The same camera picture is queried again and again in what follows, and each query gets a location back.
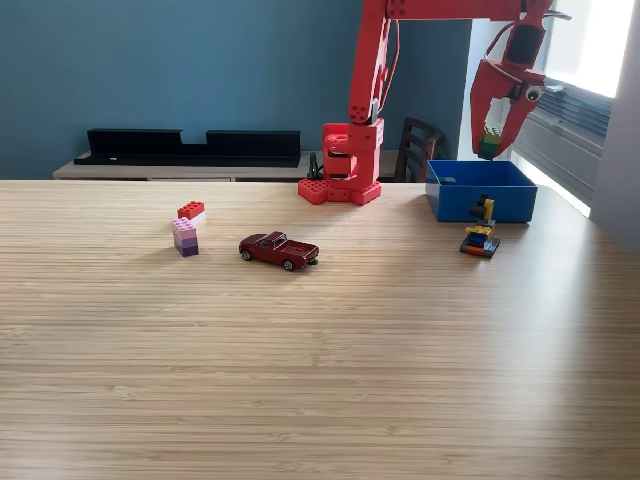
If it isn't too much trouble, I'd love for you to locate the green brick stack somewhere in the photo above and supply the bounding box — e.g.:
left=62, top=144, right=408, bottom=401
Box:
left=478, top=124, right=503, bottom=160

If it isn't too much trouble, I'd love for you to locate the dark red toy pickup car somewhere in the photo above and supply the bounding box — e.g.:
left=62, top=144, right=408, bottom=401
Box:
left=237, top=230, right=321, bottom=272

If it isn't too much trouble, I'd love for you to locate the blue plastic bin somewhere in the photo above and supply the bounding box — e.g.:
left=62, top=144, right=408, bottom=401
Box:
left=425, top=159, right=539, bottom=224

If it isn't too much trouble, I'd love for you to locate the grey vent grille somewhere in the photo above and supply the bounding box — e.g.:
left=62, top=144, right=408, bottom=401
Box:
left=510, top=69, right=614, bottom=151

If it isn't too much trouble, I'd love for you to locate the dark wooden chair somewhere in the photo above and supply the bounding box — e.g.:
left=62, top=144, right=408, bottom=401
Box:
left=393, top=116, right=446, bottom=184

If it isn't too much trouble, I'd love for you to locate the white window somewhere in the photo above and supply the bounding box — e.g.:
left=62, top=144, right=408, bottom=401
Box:
left=517, top=0, right=636, bottom=99

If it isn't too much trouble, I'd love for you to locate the small yellow toy digger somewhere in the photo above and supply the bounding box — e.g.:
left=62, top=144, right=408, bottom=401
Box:
left=459, top=194, right=502, bottom=260

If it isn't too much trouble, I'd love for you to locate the red white brick stack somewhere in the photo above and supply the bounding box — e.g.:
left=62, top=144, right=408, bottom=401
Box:
left=176, top=200, right=207, bottom=226

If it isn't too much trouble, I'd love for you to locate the pink purple brick stack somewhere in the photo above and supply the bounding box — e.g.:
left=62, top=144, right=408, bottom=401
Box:
left=171, top=216, right=200, bottom=258

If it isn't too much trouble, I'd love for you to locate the pale wooden sideboard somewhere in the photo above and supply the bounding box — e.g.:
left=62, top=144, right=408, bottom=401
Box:
left=52, top=149, right=401, bottom=183

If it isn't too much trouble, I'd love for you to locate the robot wrist servo cable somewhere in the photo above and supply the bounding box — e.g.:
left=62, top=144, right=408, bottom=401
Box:
left=481, top=20, right=517, bottom=69

